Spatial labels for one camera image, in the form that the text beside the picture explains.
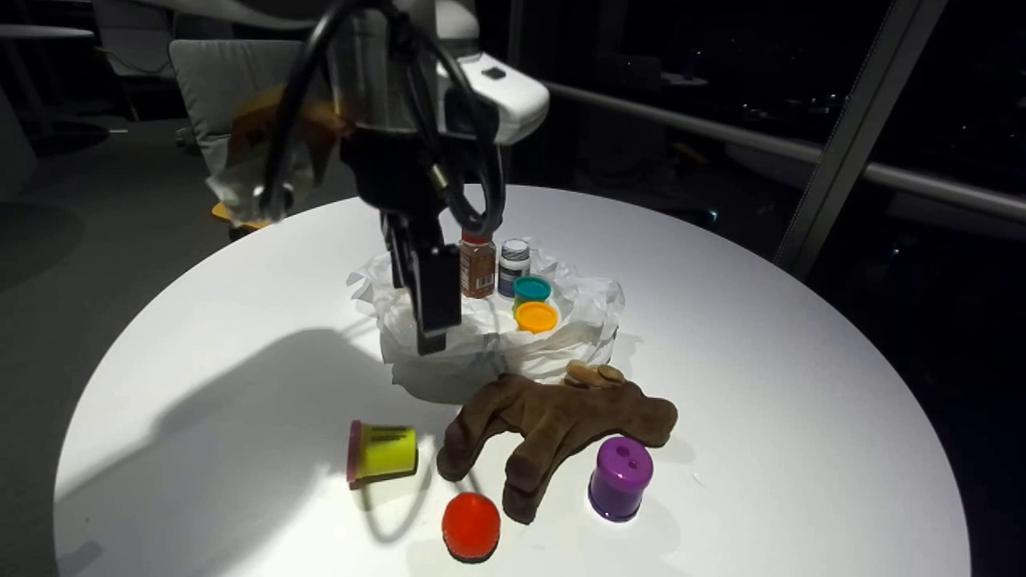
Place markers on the tub with red lid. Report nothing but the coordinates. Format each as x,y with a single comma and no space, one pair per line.
473,527

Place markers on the small white pill bottle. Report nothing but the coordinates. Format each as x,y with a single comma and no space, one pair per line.
514,260

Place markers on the yellow tub orange lid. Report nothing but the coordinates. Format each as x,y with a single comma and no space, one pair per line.
537,317

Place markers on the purple tub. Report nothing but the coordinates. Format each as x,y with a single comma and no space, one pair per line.
622,476

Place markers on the spice jar red lid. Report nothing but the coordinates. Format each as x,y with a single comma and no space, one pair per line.
481,273

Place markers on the brown cardboard wrist box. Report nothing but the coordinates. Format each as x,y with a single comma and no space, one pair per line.
310,123

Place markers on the grey metal window railing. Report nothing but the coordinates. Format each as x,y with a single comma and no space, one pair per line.
727,128

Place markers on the brown plush moose toy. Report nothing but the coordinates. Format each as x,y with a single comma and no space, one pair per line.
563,421

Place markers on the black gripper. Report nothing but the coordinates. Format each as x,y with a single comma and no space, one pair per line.
419,180

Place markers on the grey diagonal pillar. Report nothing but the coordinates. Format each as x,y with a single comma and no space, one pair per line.
855,128

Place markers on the crumpled clear plastic bag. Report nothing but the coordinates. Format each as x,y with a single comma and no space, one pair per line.
588,322

